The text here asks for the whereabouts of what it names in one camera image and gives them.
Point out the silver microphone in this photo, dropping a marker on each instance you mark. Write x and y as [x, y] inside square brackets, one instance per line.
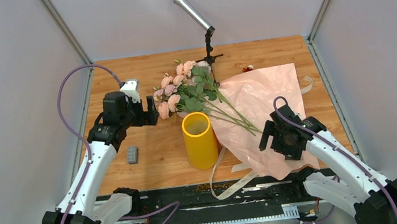
[195, 15]

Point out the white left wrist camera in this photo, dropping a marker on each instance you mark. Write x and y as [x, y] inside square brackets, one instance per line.
[131, 89]

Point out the grey building brick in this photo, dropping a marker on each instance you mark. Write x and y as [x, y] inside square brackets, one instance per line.
[132, 155]

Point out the yellow cylindrical vase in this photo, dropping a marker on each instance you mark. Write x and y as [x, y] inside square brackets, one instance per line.
[200, 141]

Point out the pink flower bouquet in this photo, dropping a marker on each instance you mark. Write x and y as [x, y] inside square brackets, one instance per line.
[192, 88]

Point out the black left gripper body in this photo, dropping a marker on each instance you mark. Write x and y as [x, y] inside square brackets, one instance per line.
[136, 115]

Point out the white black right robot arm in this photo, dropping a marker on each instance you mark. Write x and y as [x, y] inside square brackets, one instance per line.
[359, 190]

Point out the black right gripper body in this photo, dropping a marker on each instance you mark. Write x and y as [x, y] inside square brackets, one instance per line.
[281, 144]

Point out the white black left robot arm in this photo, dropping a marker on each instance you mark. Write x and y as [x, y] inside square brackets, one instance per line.
[121, 110]

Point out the pink wrapping paper sheet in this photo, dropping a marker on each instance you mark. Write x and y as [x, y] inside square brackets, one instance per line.
[252, 94]

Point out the black tripod microphone stand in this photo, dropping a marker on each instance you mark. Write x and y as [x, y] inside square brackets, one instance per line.
[209, 58]

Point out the red toy car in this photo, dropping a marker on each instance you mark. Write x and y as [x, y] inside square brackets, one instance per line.
[248, 68]

